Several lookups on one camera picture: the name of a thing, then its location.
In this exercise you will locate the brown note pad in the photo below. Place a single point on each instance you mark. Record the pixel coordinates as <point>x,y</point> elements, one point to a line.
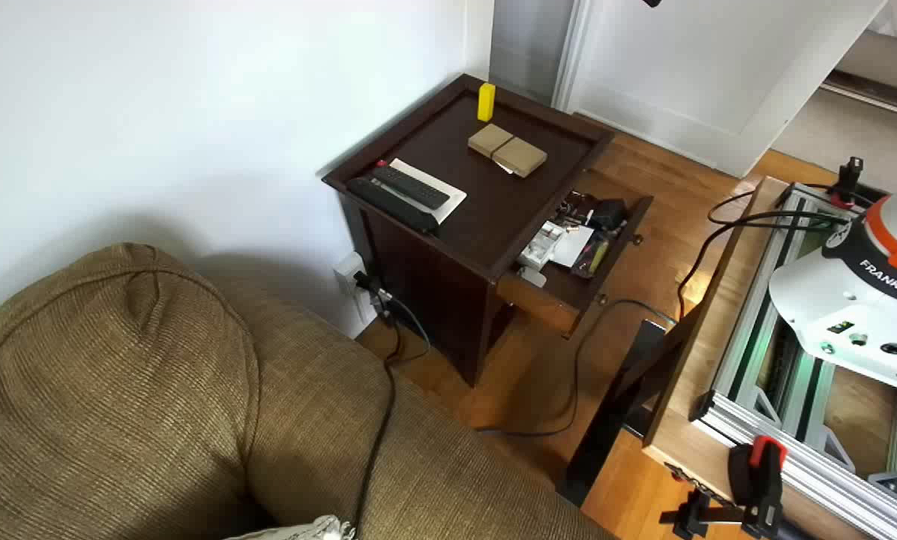
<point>508,151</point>

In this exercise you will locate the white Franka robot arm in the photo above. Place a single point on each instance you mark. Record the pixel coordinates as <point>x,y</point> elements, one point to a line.
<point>855,288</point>

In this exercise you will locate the black silver rectangular device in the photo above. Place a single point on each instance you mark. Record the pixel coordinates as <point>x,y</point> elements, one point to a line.
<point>446,194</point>

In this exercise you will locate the dark wooden side table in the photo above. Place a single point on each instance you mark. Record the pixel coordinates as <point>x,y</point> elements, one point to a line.
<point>508,206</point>

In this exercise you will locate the black remote control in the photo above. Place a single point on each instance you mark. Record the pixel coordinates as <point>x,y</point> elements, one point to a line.
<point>397,197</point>

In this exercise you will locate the white box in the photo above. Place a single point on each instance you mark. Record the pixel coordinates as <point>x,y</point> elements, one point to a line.
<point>559,244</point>

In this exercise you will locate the open wooden drawer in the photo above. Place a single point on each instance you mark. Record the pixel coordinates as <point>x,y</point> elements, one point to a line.
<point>567,285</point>

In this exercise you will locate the small black pouch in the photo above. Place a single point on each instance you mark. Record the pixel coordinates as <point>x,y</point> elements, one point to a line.
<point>607,214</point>

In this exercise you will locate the yellow block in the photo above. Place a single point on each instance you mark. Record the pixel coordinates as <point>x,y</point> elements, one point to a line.
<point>486,104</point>

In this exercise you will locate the black stand leg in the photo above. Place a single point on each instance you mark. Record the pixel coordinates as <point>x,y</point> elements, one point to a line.
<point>616,409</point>

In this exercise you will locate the wooden base board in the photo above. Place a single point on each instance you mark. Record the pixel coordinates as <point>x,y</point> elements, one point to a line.
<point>681,399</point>

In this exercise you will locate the white pillow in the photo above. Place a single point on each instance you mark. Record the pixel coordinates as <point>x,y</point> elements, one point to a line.
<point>300,529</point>

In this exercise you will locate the olive fabric sofa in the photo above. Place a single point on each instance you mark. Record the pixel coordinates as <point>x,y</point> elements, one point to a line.
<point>117,399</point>

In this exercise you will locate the red black clamp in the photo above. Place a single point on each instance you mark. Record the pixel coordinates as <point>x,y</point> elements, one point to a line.
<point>761,470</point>
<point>849,179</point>

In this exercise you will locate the white wall outlet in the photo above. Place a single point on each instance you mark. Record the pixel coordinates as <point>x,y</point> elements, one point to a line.
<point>347,270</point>

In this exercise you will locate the aluminium profile frame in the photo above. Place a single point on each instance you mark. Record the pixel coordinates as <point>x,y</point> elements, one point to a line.
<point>766,399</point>

